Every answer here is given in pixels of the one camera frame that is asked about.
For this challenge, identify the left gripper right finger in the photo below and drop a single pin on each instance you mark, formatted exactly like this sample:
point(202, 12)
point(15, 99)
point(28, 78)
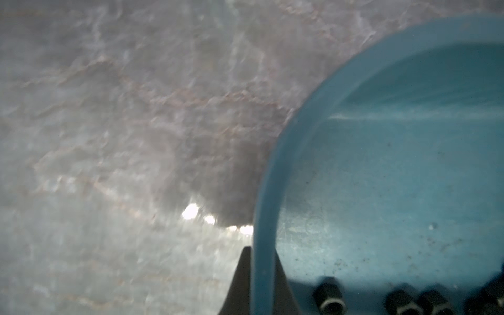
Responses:
point(284, 301)

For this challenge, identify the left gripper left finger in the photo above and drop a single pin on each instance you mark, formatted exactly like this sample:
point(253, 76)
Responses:
point(237, 301)

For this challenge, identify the teal plastic storage box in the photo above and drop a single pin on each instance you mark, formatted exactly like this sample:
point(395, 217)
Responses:
point(391, 173)

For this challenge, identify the black hex nut in box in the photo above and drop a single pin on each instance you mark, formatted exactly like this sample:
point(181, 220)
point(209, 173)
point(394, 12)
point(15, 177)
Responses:
point(432, 302)
point(402, 301)
point(328, 298)
point(488, 301)

